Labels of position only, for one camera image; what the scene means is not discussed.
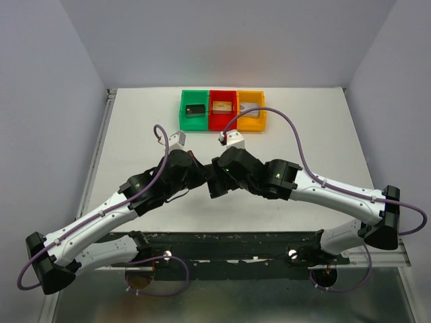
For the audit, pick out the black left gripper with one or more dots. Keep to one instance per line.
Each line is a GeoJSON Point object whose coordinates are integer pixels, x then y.
{"type": "Point", "coordinates": [201, 172]}

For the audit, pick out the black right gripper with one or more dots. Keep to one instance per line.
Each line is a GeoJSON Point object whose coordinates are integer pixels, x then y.
{"type": "Point", "coordinates": [215, 161]}

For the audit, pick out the black leather card holder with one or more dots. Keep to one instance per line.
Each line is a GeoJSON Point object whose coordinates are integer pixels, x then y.
{"type": "Point", "coordinates": [218, 182]}

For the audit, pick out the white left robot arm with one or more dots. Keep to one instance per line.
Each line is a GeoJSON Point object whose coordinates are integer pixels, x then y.
{"type": "Point", "coordinates": [59, 257]}

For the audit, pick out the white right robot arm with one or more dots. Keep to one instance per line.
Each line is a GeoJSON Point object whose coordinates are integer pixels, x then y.
{"type": "Point", "coordinates": [375, 213]}

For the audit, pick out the black credit card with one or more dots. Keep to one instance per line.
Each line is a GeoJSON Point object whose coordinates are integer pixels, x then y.
{"type": "Point", "coordinates": [195, 110]}

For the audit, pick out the silver credit card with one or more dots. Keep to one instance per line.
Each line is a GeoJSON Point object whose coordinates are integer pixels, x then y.
{"type": "Point", "coordinates": [250, 109]}

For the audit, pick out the gold credit card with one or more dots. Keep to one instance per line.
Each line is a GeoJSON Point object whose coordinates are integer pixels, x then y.
{"type": "Point", "coordinates": [221, 107]}

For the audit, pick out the yellow plastic bin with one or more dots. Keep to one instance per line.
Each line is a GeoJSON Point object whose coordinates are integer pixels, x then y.
{"type": "Point", "coordinates": [254, 121]}

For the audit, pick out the red plastic bin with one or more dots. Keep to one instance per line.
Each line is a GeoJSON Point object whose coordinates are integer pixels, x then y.
{"type": "Point", "coordinates": [218, 122]}

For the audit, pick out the green plastic bin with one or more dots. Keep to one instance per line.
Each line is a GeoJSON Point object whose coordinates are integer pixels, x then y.
{"type": "Point", "coordinates": [189, 96]}

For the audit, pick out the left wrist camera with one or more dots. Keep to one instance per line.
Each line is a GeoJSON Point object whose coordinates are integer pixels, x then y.
{"type": "Point", "coordinates": [177, 141]}

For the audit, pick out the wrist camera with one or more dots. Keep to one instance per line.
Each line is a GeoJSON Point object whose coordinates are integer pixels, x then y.
{"type": "Point", "coordinates": [232, 138]}
{"type": "Point", "coordinates": [177, 141]}

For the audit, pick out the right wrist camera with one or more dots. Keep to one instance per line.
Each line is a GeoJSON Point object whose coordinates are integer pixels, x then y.
{"type": "Point", "coordinates": [232, 138]}

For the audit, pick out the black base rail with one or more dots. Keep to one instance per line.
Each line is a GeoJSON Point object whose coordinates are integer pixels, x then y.
{"type": "Point", "coordinates": [220, 256]}

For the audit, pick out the aluminium frame rail left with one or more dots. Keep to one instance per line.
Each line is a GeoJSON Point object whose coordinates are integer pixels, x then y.
{"type": "Point", "coordinates": [50, 301]}

